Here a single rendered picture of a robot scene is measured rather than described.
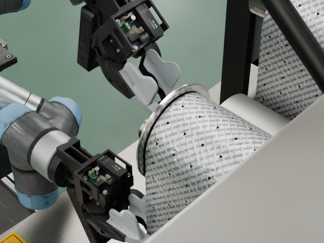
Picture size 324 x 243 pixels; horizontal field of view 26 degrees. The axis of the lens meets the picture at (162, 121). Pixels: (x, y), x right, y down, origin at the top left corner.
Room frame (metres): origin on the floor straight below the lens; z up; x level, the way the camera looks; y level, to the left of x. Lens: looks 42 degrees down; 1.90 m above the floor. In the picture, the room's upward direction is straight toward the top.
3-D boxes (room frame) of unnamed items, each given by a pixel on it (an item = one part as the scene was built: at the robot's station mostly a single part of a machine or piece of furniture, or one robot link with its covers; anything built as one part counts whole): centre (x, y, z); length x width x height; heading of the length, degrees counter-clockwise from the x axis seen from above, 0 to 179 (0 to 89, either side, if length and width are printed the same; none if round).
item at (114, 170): (0.74, 0.11, 1.12); 0.12 x 0.08 x 0.09; 46
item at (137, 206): (0.68, 0.02, 1.11); 0.09 x 0.03 x 0.06; 48
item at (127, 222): (0.65, 0.04, 1.11); 0.09 x 0.03 x 0.06; 45
